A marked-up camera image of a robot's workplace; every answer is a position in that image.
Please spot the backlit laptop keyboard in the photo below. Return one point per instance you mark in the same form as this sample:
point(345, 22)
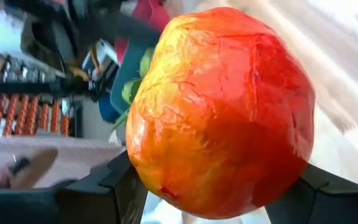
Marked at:
point(26, 115)

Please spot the person's hand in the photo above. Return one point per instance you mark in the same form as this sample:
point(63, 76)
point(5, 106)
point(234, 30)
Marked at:
point(36, 165)

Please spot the green chayote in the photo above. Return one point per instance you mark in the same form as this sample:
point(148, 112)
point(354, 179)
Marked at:
point(130, 91)

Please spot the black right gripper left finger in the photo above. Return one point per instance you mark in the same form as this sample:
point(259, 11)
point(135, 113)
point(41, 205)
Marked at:
point(104, 202)

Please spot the teal plastic basket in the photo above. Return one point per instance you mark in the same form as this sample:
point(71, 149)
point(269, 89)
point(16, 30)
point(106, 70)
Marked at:
point(129, 65)

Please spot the orange bell pepper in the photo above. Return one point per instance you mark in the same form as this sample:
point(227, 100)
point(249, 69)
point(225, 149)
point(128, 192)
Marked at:
point(222, 118)

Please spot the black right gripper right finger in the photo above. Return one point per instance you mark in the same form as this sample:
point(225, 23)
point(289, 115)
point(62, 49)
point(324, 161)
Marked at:
point(322, 205)

